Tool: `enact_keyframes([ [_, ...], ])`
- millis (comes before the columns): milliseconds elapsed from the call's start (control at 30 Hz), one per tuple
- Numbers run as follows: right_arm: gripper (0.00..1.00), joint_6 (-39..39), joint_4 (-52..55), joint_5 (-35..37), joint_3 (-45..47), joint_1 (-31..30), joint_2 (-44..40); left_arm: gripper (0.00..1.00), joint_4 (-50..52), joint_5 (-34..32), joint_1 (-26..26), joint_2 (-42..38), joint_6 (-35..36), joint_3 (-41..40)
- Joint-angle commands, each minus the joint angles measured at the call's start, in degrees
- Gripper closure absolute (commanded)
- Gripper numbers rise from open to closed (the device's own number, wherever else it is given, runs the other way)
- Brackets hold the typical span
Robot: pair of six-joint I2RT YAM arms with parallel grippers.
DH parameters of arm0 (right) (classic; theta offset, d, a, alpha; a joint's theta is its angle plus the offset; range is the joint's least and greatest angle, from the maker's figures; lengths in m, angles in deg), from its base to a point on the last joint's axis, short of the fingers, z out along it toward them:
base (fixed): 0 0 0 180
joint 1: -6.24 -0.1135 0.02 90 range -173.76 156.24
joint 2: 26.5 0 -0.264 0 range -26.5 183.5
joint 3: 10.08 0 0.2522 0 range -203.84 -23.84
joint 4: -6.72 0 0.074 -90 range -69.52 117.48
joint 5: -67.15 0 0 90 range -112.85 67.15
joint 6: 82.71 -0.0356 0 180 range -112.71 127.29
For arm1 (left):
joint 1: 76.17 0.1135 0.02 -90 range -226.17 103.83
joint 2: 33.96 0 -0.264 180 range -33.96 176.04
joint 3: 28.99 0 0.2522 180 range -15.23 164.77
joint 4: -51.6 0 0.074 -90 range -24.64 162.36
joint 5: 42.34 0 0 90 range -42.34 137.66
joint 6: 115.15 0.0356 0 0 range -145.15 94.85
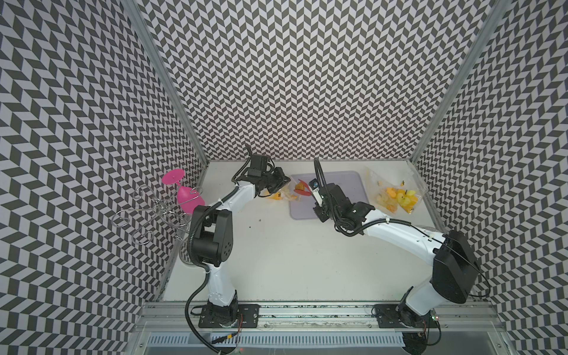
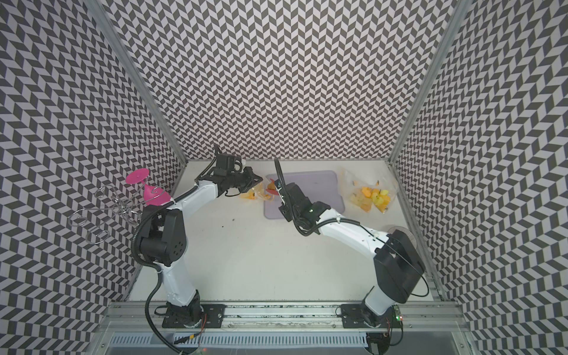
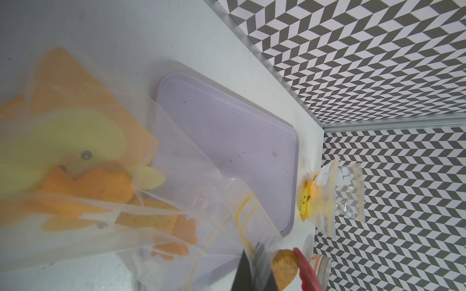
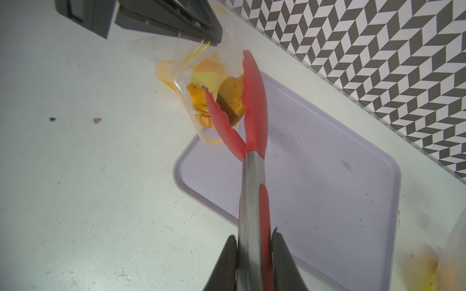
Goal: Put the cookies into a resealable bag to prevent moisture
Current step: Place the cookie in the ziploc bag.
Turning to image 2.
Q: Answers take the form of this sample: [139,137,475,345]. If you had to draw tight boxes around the chrome wire glass rack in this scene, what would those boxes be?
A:
[67,185,141,245]

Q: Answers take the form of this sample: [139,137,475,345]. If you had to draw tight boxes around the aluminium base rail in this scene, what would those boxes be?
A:
[87,301,478,354]

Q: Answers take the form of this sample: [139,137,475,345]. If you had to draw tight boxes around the lavender plastic tray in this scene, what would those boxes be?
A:
[264,170,346,220]

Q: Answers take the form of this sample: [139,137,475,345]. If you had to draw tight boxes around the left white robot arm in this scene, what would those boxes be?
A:
[131,153,263,328]

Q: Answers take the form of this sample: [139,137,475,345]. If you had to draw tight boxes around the duck print resealable bag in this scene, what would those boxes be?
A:
[371,180,394,214]

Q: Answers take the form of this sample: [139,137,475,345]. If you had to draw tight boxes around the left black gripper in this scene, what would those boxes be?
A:
[228,166,264,193]

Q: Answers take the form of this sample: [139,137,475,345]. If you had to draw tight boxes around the pink plastic wine glass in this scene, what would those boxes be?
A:
[125,168,172,206]

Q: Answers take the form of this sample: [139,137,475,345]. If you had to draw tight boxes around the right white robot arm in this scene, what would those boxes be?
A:
[274,178,425,328]

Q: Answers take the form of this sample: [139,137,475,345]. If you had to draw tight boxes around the red metal tongs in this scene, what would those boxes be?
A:
[265,179,279,196]

